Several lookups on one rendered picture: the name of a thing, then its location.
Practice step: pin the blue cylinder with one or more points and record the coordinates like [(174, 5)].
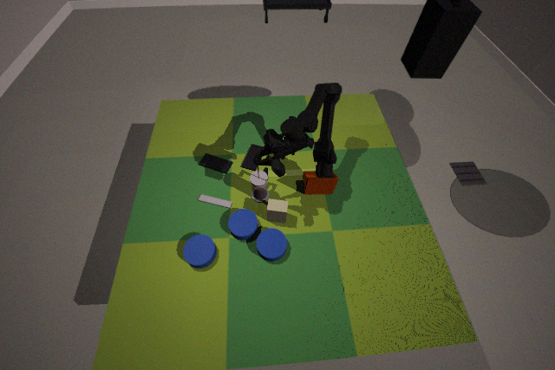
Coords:
[(243, 224), (271, 244), (199, 251)]

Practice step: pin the glass french press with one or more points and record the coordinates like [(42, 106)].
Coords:
[(259, 184)]

